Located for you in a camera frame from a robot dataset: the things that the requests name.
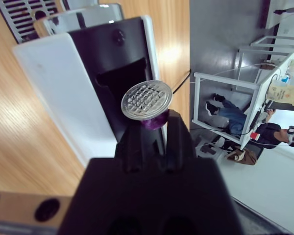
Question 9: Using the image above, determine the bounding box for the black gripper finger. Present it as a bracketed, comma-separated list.
[165, 110, 196, 172]
[115, 124, 166, 172]

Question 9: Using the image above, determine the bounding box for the purple coffee capsule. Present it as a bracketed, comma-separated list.
[121, 80, 172, 130]

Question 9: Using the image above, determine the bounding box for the white capsule coffee machine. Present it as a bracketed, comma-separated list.
[0, 0, 169, 169]

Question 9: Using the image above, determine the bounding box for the seated person dark jacket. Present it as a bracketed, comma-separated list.
[205, 94, 294, 150]

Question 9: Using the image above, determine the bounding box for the white desk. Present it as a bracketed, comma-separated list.
[192, 50, 294, 150]

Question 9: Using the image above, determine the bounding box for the brown paper bag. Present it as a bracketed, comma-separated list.
[268, 82, 294, 107]

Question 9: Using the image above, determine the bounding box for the white table frame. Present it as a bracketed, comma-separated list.
[239, 35, 294, 92]

